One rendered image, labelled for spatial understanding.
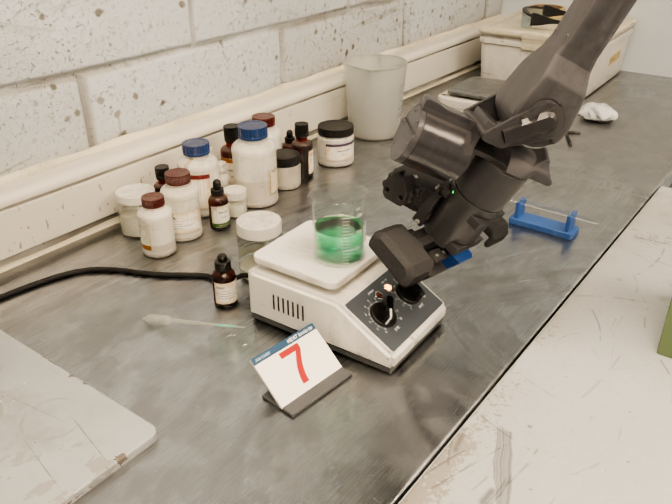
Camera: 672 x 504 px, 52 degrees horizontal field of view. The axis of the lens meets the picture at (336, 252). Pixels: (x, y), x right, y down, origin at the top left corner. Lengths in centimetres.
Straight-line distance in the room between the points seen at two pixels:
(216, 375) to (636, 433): 43
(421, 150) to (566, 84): 14
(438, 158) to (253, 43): 73
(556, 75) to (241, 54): 76
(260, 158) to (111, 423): 53
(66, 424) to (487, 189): 46
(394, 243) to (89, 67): 60
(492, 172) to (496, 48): 119
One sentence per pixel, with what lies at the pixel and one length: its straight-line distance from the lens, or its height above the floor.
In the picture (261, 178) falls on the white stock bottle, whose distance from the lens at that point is 111.
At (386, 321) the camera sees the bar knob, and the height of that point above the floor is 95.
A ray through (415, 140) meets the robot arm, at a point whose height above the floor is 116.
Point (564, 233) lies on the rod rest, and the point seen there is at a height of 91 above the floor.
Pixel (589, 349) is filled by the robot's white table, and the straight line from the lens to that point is 84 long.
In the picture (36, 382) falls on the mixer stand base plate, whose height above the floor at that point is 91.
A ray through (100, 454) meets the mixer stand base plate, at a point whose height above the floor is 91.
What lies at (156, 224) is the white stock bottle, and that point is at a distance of 98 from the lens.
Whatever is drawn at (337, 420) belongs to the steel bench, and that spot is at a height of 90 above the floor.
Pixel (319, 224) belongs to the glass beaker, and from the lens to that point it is 75.
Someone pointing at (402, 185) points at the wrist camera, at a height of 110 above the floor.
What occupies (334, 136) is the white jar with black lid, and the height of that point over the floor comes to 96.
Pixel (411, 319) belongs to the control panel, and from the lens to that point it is 78.
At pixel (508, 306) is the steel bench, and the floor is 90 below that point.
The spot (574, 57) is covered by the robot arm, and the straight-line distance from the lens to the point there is 66.
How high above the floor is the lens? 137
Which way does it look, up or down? 28 degrees down
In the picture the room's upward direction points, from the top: straight up
